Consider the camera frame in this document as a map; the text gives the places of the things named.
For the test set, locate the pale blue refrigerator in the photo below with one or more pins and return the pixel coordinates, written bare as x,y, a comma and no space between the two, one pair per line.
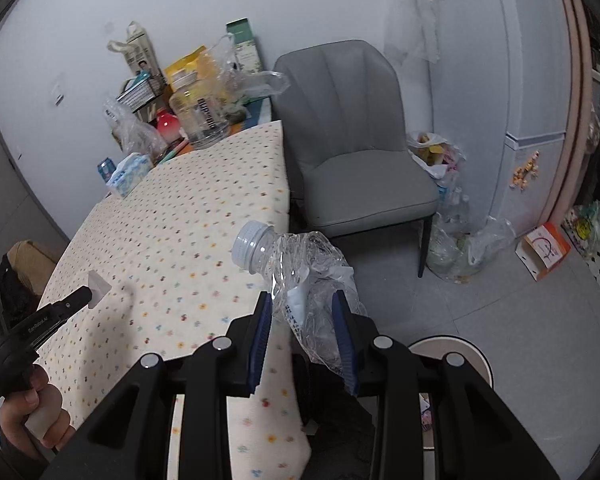
530,85

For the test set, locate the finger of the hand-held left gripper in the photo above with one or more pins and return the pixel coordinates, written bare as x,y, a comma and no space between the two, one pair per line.
67,305

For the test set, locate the black bag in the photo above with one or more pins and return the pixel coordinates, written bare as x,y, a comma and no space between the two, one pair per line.
15,290

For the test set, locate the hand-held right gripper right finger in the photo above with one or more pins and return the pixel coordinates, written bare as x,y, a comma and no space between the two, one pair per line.
344,345

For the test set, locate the white mesh bag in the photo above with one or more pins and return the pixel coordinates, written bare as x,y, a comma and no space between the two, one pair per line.
412,20

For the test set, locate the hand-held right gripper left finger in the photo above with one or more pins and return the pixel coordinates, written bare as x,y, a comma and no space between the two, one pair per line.
260,345

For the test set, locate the green white carton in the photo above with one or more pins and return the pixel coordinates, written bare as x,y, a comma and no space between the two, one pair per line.
245,45

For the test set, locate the clear bag of bottles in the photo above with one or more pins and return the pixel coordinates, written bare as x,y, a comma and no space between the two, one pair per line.
460,245

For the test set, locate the large clear water bottle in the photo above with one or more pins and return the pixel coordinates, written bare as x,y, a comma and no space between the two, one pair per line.
200,112

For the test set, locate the pink green slim packet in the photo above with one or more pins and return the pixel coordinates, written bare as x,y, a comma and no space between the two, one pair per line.
172,151

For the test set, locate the person's left hand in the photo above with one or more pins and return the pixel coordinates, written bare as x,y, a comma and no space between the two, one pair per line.
15,425

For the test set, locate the white wall switch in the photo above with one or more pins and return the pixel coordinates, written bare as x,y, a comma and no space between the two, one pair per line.
59,89

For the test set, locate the grey door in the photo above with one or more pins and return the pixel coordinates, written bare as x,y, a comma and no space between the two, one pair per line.
10,185

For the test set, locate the orange white cardboard box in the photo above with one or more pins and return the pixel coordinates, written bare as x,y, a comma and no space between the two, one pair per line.
542,250

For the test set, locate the crushed clear plastic bottle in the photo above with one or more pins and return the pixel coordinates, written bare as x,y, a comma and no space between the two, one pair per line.
305,270

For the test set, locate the white round bin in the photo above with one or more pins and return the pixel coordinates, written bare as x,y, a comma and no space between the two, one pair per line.
460,346

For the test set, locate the plastic bag with yellow contents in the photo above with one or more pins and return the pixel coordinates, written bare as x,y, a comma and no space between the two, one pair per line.
432,152

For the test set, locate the blue drink can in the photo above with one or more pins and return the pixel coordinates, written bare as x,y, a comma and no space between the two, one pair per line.
106,170

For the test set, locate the cluster of small fridge magnets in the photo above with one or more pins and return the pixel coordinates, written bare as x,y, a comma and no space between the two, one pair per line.
526,172

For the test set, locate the brown bag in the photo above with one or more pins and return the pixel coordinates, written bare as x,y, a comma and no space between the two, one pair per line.
30,260

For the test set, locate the yellow green printed bag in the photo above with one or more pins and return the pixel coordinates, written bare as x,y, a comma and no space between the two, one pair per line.
585,225

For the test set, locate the grey upholstered chair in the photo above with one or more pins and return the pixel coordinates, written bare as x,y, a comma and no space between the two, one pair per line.
355,160

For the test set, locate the blue white tissue box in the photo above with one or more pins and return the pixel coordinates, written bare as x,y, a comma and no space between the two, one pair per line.
127,172

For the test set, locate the person's left forearm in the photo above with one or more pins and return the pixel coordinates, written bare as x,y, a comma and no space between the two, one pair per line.
20,462

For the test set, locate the clear plastic bag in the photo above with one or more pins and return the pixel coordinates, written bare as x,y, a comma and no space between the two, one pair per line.
260,82
132,132

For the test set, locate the yellow snack bag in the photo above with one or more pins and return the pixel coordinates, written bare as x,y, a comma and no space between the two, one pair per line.
185,62

